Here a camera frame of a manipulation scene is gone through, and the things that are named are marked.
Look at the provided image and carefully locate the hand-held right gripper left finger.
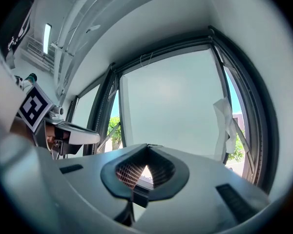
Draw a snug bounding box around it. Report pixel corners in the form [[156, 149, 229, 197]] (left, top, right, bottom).
[[100, 144, 148, 202]]

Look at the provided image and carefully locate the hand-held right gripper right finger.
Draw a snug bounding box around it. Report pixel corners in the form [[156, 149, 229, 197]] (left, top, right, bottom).
[[146, 144, 190, 202]]

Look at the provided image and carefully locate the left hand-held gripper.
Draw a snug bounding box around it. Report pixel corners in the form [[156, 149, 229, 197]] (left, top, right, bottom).
[[16, 83, 101, 156]]

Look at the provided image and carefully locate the white roller blind fabric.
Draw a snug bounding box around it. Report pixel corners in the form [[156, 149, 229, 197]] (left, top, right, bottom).
[[119, 43, 235, 164]]

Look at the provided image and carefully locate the person's left forearm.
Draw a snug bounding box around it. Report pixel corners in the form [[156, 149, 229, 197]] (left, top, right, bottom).
[[9, 117, 35, 141]]

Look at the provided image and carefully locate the black framed open window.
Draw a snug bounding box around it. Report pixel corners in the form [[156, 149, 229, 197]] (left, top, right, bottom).
[[86, 25, 281, 195]]

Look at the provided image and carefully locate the person's left hand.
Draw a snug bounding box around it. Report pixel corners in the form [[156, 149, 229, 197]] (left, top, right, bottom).
[[45, 125, 70, 144]]

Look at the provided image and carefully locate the green leafy tree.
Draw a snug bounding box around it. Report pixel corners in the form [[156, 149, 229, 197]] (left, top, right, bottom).
[[107, 116, 123, 151], [226, 132, 246, 163]]

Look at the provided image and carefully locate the white metal ceiling grille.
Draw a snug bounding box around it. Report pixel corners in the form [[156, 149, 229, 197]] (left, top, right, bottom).
[[21, 36, 56, 71]]

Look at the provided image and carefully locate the rectangular ceiling light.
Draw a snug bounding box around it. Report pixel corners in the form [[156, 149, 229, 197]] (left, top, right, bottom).
[[43, 23, 52, 55]]

